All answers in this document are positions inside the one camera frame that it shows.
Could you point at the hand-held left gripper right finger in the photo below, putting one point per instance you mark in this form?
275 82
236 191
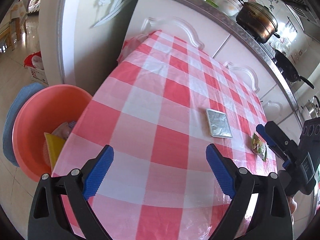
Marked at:
220 170

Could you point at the brown metal cooking pot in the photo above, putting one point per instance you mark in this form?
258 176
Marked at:
257 22

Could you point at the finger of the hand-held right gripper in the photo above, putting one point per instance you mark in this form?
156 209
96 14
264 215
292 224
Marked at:
265 135
277 131

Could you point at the yellow-green scouring sponge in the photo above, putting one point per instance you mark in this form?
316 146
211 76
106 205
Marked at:
55 150

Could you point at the blue round stool cushion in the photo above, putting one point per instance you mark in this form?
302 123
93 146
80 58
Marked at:
12 110

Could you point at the grey foil packet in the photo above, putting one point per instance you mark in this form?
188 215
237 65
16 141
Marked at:
218 123

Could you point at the black wok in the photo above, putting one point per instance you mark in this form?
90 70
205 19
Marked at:
287 65

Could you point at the red white checked tablecloth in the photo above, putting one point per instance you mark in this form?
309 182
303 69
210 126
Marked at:
155 120

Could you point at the white leaf pattern sliding door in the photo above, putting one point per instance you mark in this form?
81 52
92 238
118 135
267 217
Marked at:
75 30

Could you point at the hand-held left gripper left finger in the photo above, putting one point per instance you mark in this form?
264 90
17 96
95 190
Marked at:
98 172

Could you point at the pink crumpled plastic bag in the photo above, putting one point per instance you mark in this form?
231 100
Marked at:
61 131

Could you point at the steel-edged kitchen countertop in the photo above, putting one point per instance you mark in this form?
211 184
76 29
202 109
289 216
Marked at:
195 5

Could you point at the red plastic bag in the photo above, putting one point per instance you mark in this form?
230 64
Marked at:
30 58

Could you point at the cream kitchen base cabinet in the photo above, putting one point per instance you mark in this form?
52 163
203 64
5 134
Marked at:
160 10

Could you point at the small green object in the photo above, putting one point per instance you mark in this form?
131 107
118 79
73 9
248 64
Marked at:
212 3

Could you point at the white plastic basket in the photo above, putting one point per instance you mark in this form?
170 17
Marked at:
37 76

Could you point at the wooden dining table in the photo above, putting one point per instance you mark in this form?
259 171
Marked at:
15 25

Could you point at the steel kettle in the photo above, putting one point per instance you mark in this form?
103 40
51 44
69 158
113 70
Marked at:
312 107

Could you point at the person's right hand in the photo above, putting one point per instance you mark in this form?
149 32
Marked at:
292 206

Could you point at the white floral cooking pot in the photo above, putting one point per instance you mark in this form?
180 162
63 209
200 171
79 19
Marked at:
227 3

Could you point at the green snack packet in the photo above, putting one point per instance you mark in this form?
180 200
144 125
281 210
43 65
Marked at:
257 146

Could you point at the pink plastic basin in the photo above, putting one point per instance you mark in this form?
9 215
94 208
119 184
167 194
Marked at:
37 110

